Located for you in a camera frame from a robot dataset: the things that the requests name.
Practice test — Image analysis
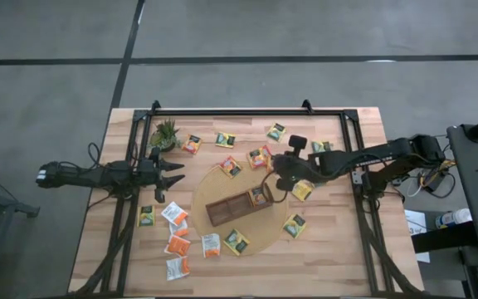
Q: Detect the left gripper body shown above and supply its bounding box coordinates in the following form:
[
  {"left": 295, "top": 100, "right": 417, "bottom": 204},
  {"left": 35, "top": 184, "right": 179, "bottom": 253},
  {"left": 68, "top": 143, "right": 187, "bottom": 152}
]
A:
[{"left": 139, "top": 147, "right": 169, "bottom": 204}]

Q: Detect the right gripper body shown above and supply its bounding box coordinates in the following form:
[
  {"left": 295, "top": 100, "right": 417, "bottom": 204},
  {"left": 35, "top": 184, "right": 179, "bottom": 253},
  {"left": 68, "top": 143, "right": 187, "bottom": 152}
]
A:
[{"left": 276, "top": 135, "right": 308, "bottom": 192}]

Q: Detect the wooden tea box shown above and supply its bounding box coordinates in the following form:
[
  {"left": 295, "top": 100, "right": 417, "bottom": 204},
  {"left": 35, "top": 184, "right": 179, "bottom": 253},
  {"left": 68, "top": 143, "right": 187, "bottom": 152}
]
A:
[{"left": 204, "top": 182, "right": 275, "bottom": 228}]

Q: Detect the white orange tea bag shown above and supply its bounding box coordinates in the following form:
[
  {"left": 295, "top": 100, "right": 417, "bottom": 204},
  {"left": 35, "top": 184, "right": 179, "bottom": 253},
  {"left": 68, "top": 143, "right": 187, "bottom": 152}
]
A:
[
  {"left": 160, "top": 201, "right": 189, "bottom": 227},
  {"left": 163, "top": 234, "right": 192, "bottom": 257},
  {"left": 201, "top": 233, "right": 222, "bottom": 259},
  {"left": 168, "top": 219, "right": 190, "bottom": 238},
  {"left": 165, "top": 256, "right": 191, "bottom": 282}
]

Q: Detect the potted green succulent plant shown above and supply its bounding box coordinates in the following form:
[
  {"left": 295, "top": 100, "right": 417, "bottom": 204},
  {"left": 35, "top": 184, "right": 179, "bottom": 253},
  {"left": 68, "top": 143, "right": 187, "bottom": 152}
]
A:
[{"left": 147, "top": 118, "right": 182, "bottom": 153}]

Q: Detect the round woven placemat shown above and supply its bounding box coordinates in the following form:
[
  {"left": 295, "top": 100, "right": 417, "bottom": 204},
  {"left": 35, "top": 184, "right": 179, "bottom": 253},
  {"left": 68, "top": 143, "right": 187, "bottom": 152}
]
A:
[{"left": 191, "top": 164, "right": 290, "bottom": 257}]

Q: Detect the white paper sheet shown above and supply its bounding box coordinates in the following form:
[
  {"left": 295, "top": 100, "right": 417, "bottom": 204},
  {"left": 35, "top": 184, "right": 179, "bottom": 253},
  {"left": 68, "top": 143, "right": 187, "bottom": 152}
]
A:
[{"left": 403, "top": 209, "right": 432, "bottom": 264}]

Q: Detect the black metal stand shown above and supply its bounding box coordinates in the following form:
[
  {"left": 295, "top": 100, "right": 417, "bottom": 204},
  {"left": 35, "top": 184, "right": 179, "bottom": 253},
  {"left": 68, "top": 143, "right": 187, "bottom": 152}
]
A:
[{"left": 0, "top": 165, "right": 41, "bottom": 299}]

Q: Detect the white bottle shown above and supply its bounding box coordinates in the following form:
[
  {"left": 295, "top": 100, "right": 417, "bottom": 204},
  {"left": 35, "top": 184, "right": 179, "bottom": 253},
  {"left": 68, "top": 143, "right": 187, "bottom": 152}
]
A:
[{"left": 435, "top": 208, "right": 474, "bottom": 230}]

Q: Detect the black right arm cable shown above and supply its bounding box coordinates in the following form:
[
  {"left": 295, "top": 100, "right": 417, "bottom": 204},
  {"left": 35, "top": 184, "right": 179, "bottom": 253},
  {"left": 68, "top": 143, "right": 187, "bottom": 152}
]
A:
[{"left": 261, "top": 171, "right": 290, "bottom": 204}]

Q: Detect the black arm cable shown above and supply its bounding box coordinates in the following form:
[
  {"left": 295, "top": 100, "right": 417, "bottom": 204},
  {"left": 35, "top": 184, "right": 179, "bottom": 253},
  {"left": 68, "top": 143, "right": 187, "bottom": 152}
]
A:
[
  {"left": 87, "top": 142, "right": 102, "bottom": 169},
  {"left": 261, "top": 171, "right": 290, "bottom": 204}
]

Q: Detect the black aluminium rig frame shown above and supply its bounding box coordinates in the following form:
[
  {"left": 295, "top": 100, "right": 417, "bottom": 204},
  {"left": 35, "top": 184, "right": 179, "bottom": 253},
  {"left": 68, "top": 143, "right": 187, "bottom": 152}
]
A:
[{"left": 68, "top": 99, "right": 422, "bottom": 298}]

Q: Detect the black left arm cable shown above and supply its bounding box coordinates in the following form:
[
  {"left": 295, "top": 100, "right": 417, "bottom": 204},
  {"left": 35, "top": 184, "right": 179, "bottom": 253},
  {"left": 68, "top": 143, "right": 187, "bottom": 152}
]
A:
[{"left": 87, "top": 142, "right": 102, "bottom": 169}]

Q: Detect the bundle of cables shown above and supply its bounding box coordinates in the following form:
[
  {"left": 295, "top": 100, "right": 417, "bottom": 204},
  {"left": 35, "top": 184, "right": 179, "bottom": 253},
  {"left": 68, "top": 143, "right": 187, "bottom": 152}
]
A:
[{"left": 404, "top": 159, "right": 458, "bottom": 199}]

